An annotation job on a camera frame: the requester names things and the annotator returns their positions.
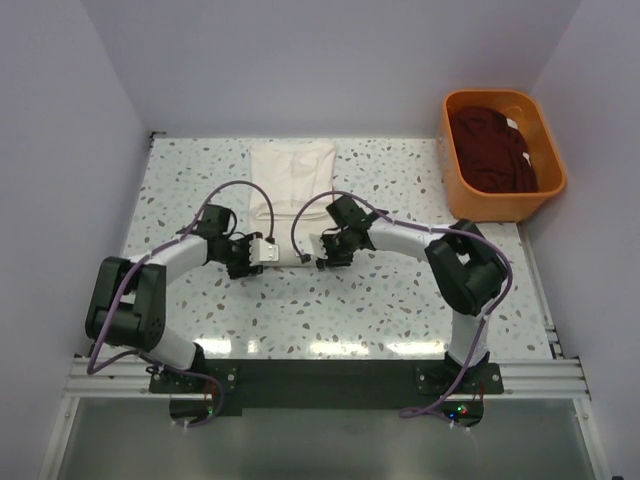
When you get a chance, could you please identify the white t shirt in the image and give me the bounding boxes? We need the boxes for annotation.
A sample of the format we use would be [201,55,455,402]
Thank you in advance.
[248,140,336,267]

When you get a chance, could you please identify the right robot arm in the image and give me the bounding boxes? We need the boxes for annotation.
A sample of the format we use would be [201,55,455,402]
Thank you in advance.
[317,196,513,389]

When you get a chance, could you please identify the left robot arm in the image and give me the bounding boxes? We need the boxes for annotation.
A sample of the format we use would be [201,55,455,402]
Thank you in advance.
[85,204,278,379]

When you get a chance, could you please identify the dark red t shirt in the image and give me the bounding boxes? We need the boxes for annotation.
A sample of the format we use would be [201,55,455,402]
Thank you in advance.
[450,106,538,194]

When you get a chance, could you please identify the orange plastic basket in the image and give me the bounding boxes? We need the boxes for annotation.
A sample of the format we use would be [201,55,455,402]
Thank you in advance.
[436,89,567,222]

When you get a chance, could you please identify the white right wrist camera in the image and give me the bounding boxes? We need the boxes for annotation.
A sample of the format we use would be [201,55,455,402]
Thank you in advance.
[297,234,327,264]

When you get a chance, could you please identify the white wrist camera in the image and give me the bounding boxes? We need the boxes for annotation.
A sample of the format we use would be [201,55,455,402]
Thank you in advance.
[297,234,327,264]
[249,237,280,266]

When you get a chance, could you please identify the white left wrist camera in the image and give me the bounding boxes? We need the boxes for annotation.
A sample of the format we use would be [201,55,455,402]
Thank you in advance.
[249,237,280,266]

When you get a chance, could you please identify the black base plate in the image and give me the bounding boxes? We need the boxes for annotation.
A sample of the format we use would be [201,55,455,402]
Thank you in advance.
[147,359,505,426]

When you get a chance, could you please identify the aluminium frame rail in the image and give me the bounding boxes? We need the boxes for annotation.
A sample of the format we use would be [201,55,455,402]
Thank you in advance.
[40,325,613,479]

